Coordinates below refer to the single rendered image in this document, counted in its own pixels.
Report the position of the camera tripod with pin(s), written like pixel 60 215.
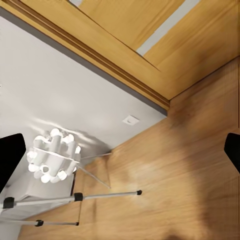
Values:
pixel 10 202

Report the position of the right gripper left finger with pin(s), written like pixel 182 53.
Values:
pixel 12 150

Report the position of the bookcase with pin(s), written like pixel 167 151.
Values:
pixel 27 187

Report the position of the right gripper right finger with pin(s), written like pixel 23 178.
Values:
pixel 232 149

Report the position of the door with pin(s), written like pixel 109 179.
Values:
pixel 159 48

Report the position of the wall socket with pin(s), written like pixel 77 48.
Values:
pixel 131 120

